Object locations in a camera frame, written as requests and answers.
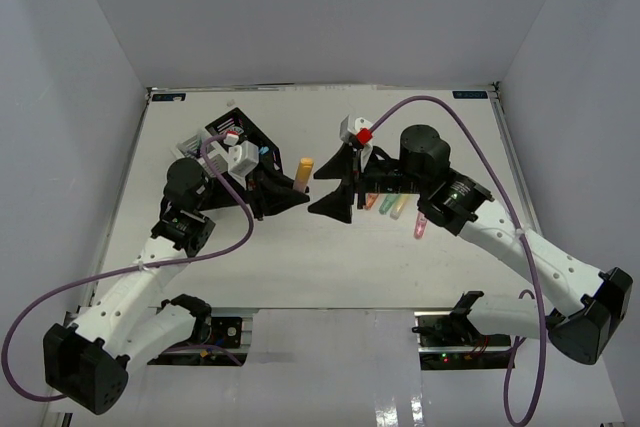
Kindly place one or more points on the pale yellow highlighter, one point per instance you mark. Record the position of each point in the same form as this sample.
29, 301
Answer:
399, 206

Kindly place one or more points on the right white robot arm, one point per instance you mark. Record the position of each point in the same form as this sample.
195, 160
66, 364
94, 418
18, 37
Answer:
588, 303

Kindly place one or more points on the black mesh pen holder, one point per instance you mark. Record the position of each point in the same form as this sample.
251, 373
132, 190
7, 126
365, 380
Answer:
237, 121

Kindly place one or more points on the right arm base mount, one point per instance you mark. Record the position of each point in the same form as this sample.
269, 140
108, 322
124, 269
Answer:
442, 347

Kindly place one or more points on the pink orange-tip highlighter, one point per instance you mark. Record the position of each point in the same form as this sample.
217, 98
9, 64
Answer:
303, 174

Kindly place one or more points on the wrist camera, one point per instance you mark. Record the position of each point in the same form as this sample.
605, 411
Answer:
355, 131
243, 157

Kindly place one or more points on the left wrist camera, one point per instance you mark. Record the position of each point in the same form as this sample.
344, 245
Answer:
243, 157

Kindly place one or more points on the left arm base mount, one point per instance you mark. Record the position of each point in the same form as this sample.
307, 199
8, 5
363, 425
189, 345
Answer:
225, 344

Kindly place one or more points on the green highlighter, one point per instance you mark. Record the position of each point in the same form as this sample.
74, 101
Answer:
387, 203

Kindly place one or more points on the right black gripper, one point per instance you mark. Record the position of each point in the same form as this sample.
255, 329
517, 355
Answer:
337, 204

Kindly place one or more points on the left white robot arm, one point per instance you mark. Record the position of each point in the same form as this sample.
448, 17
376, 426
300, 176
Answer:
90, 360

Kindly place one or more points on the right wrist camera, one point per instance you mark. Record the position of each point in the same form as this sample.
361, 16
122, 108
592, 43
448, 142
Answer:
355, 131

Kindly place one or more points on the orange highlighter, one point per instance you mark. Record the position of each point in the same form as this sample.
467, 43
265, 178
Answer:
371, 199

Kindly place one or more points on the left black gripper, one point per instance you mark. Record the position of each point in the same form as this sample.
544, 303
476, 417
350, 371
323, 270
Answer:
270, 194

